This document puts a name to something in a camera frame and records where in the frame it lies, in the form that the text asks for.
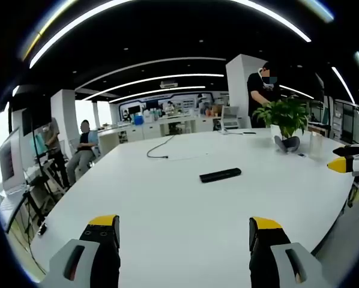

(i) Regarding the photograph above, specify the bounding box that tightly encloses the green potted plant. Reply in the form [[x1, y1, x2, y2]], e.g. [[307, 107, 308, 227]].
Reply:
[[252, 97, 310, 148]]

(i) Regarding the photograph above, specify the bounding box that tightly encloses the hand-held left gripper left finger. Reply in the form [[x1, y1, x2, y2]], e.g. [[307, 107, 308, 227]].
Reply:
[[38, 214, 121, 288]]

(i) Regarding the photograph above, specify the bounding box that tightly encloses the clear plastic cup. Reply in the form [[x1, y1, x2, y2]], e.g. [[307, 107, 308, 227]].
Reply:
[[309, 131, 324, 160]]

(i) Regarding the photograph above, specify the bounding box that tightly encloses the black tripod stand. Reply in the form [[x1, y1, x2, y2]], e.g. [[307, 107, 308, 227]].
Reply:
[[22, 107, 66, 229]]

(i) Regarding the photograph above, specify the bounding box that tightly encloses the black remote control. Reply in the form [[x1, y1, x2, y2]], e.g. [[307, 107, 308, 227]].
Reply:
[[199, 167, 242, 184]]

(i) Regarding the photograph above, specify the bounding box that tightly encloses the laptop on table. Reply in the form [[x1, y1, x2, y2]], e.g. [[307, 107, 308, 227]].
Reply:
[[220, 106, 241, 133]]

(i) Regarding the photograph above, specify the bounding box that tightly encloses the laptop on stand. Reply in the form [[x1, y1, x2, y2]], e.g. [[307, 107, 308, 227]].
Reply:
[[0, 127, 30, 196]]

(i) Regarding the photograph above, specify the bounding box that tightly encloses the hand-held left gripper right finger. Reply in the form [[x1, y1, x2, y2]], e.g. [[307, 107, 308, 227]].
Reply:
[[249, 216, 333, 288]]

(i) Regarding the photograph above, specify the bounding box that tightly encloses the black cable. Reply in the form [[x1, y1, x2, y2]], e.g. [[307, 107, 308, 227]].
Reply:
[[146, 135, 176, 159]]

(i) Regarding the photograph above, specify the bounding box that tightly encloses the white counter cabinet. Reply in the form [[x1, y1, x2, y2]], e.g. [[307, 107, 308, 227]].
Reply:
[[97, 115, 222, 154]]

